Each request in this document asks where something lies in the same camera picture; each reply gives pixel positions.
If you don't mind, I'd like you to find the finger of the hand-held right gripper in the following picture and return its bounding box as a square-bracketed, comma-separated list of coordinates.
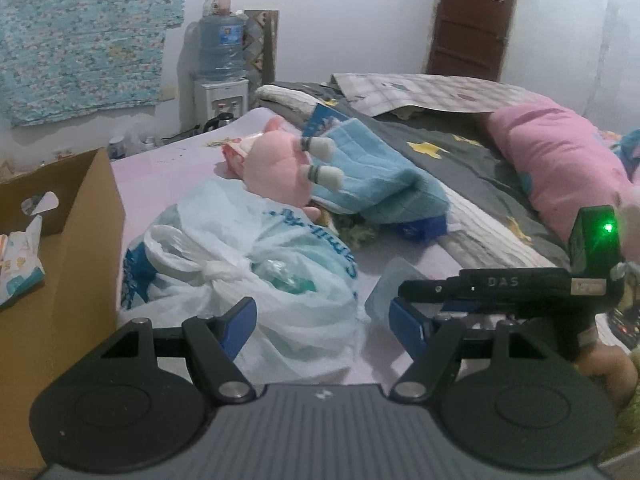
[398, 267, 572, 320]

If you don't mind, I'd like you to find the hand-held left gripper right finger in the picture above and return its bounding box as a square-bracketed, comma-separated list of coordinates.
[387, 298, 547, 404]

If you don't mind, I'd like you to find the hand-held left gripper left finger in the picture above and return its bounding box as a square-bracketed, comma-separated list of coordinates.
[95, 296, 258, 405]

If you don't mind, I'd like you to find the blue white wet wipes packet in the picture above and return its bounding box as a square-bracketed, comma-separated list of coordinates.
[394, 215, 447, 239]

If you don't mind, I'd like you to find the green knitted scrunchie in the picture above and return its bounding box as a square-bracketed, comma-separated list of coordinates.
[340, 220, 382, 247]

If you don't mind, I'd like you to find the brown cardboard box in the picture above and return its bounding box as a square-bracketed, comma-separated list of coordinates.
[0, 147, 126, 472]

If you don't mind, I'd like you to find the person's right hand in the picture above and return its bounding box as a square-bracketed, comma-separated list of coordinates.
[575, 346, 635, 411]

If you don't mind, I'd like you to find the clear plastic wrapper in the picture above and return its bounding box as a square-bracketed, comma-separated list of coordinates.
[364, 257, 427, 322]

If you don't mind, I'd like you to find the white plastic bag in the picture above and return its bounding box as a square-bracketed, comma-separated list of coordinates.
[119, 180, 370, 377]

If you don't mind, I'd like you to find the pink pillow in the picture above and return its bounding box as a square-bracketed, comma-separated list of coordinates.
[486, 97, 640, 242]

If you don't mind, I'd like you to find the light blue cloth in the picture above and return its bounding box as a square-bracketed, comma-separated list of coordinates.
[595, 129, 640, 184]

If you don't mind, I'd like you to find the grey star-print blanket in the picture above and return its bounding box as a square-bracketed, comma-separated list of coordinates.
[255, 81, 572, 281]

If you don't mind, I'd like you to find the light blue towel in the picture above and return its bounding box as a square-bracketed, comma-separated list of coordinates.
[305, 117, 451, 226]

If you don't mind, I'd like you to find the pink plush toy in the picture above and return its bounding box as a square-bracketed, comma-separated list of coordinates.
[222, 116, 347, 209]

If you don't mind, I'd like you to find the pink wet wipes pack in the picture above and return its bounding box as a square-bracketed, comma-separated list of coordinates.
[221, 132, 264, 167]

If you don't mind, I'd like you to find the black kettle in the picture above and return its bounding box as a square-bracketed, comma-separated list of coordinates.
[203, 112, 236, 132]

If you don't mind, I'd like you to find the plaid cloth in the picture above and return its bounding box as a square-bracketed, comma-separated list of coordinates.
[330, 72, 540, 117]

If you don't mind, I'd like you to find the blue printed packet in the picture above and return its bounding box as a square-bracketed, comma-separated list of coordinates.
[306, 103, 352, 137]

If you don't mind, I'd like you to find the white water dispenser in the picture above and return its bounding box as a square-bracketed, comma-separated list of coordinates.
[192, 77, 250, 134]

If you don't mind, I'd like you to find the white printed tissue pack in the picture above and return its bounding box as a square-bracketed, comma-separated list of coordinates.
[0, 217, 47, 309]

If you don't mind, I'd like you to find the wooden door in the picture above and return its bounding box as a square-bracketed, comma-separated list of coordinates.
[425, 0, 522, 83]

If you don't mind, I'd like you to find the patterned framed board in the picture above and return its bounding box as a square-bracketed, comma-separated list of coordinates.
[243, 9, 281, 92]

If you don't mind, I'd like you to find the floral wall cloth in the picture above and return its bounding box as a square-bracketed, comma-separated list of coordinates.
[0, 0, 187, 129]

